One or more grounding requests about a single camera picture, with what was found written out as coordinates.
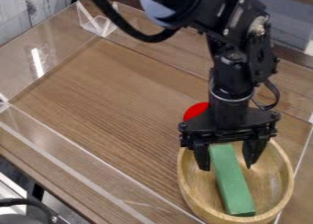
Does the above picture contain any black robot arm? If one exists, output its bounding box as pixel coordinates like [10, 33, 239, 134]
[93, 0, 280, 171]

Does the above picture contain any clear acrylic barrier wall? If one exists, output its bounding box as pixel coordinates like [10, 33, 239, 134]
[0, 96, 204, 224]

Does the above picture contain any clear acrylic corner bracket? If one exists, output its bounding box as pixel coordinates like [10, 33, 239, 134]
[77, 2, 118, 37]

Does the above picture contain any red plush strawberry toy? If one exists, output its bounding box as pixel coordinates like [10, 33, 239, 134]
[184, 101, 209, 121]

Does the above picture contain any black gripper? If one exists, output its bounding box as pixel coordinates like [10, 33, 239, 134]
[178, 99, 281, 171]

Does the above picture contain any black cable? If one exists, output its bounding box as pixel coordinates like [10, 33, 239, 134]
[0, 197, 54, 224]

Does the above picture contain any black table leg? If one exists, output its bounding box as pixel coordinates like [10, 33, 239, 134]
[27, 183, 45, 202]

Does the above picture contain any brown wooden bowl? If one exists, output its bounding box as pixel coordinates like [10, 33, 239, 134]
[178, 140, 295, 224]

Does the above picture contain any green rectangular block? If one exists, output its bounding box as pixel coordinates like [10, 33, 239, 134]
[209, 144, 256, 217]

